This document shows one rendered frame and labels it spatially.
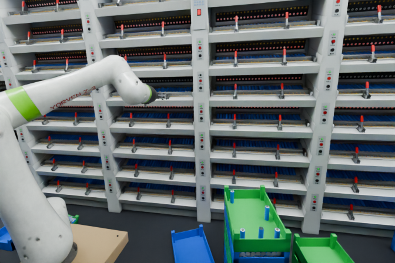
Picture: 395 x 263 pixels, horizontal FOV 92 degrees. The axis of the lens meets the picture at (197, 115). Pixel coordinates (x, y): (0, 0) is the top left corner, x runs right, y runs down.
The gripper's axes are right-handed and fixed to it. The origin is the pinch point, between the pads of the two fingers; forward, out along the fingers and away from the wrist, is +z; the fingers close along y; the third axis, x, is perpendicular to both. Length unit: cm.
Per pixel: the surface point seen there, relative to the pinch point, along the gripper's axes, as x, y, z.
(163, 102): -3.0, -2.0, 7.6
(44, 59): 31, -103, 18
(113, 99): -1.0, -37.1, 8.1
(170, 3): 53, 6, -3
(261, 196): -50, 56, -12
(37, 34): 49, -105, 15
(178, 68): 17.4, 9.3, 4.2
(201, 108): -6.6, 22.8, 7.4
